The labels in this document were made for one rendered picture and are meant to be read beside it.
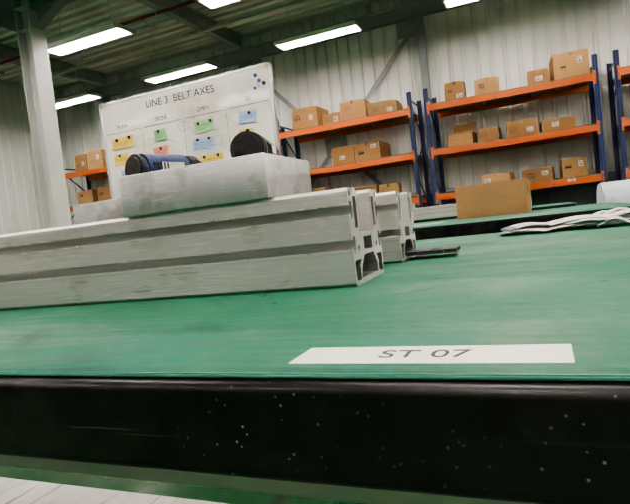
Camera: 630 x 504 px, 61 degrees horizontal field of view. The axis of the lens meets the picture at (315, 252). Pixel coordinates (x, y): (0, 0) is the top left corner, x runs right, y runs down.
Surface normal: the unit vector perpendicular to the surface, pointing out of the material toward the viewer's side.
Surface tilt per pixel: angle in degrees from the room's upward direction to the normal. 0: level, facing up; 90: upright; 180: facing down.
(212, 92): 90
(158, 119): 90
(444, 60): 90
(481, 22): 90
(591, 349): 0
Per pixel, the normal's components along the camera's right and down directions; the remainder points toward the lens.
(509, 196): -0.44, 0.08
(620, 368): -0.11, -0.99
